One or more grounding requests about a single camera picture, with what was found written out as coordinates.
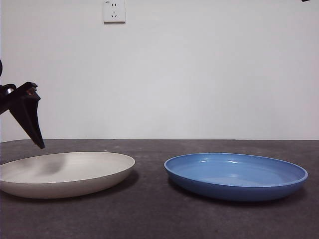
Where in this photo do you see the white round plate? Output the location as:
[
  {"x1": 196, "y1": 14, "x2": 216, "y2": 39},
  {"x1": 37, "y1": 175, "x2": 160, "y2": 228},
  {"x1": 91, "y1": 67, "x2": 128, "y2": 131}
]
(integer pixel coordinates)
[{"x1": 0, "y1": 151, "x2": 136, "y2": 199}]

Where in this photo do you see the blue round plate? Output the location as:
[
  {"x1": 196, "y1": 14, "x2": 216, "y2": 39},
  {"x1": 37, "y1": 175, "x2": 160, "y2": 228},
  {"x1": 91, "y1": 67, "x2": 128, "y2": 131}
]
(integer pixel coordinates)
[{"x1": 163, "y1": 152, "x2": 309, "y2": 202}]

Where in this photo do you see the white wall socket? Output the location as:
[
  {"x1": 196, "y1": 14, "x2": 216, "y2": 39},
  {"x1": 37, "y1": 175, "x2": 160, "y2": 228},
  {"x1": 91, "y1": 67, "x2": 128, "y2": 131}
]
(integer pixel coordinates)
[{"x1": 103, "y1": 0, "x2": 126, "y2": 24}]

